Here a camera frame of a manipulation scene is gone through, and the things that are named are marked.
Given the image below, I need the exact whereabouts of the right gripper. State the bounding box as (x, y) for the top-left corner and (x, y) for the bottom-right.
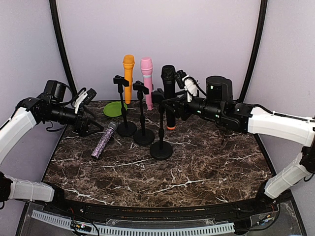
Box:
(162, 89), (224, 121)

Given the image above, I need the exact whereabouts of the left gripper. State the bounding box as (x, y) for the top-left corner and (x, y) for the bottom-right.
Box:
(44, 103), (104, 137)

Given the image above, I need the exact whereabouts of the purple glitter microphone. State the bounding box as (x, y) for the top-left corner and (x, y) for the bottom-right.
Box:
(91, 121), (118, 160)

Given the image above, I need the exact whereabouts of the black microphone orange base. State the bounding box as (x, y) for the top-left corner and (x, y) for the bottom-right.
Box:
(161, 65), (176, 130)

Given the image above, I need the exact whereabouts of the black round-base stand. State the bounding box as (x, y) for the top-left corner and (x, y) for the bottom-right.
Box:
(150, 88), (173, 161)
(113, 75), (137, 137)
(132, 81), (155, 146)

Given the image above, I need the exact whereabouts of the black tripod shock-mount stand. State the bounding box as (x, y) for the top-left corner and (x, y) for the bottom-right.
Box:
(221, 131), (226, 145)

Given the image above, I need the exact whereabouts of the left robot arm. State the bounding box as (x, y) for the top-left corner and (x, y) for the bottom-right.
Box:
(0, 80), (104, 214)

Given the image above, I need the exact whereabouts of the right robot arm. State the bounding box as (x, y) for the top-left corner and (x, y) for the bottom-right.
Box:
(163, 76), (315, 213)

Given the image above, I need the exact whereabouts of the pink microphone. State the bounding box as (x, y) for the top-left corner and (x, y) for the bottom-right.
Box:
(140, 57), (153, 111)

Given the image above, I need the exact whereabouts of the lime green plate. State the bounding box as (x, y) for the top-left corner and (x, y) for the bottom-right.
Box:
(103, 101), (122, 118)

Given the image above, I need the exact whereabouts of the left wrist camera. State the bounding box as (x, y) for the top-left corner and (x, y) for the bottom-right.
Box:
(72, 88), (97, 114)

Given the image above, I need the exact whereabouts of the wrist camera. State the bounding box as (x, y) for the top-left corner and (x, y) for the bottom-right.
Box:
(72, 88), (97, 114)
(175, 70), (199, 103)

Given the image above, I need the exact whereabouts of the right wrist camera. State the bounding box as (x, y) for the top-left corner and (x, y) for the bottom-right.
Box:
(175, 70), (199, 103)

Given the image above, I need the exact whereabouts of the black front rail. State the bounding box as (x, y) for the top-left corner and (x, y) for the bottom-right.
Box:
(42, 183), (279, 222)

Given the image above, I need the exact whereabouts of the white slotted cable duct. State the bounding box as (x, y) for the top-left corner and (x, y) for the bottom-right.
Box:
(31, 210), (235, 236)

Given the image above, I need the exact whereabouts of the black left frame post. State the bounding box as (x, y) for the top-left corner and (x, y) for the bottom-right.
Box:
(49, 0), (77, 93)

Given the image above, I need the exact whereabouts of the black frame post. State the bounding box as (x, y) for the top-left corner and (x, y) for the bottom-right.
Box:
(49, 0), (77, 93)
(238, 0), (268, 102)

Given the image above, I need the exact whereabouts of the black right frame post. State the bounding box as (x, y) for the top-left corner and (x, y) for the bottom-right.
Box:
(238, 0), (268, 102)

